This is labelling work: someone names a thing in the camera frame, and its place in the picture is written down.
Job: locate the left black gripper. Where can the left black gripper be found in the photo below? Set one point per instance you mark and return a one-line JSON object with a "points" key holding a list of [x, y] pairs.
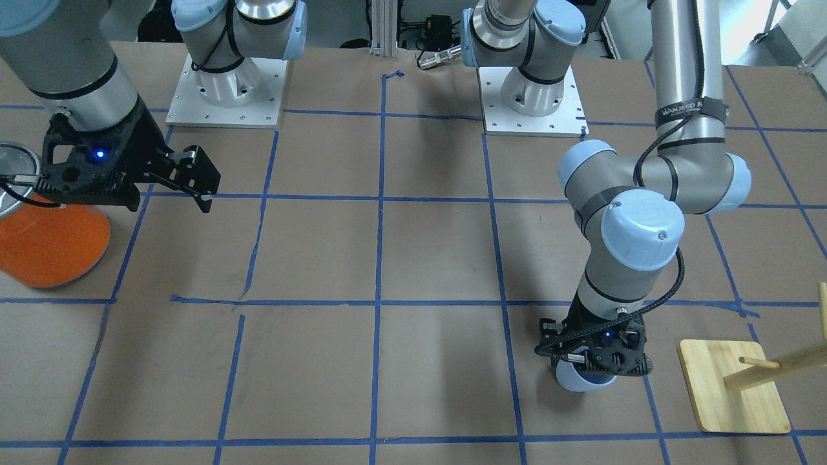
{"points": [[574, 314]]}

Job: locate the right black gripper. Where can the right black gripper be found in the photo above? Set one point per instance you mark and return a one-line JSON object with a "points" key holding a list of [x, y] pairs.
{"points": [[143, 143]]}

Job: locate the light blue plastic cup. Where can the light blue plastic cup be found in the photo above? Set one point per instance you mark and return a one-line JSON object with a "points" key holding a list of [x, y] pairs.
{"points": [[570, 378]]}

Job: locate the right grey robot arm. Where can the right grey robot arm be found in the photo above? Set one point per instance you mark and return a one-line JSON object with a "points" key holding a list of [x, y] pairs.
{"points": [[57, 49]]}

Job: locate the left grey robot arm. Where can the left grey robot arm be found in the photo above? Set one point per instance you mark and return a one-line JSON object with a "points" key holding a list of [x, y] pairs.
{"points": [[631, 210]]}

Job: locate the wooden cup rack stand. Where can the wooden cup rack stand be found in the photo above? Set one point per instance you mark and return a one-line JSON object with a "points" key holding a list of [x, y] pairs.
{"points": [[732, 383]]}

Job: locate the orange metal-lidded canister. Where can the orange metal-lidded canister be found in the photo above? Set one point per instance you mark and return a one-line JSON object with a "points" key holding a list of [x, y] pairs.
{"points": [[45, 244]]}

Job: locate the black power adapter box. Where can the black power adapter box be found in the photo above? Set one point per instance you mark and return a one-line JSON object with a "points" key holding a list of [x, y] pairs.
{"points": [[437, 31]]}

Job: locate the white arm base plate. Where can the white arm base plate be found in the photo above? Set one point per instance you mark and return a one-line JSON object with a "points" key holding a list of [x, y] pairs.
{"points": [[249, 97], [515, 106]]}

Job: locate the aluminium profile post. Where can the aluminium profile post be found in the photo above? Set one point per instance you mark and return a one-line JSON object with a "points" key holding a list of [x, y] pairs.
{"points": [[384, 25]]}

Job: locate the silver cable connector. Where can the silver cable connector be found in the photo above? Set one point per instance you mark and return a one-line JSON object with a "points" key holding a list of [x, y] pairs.
{"points": [[439, 58]]}

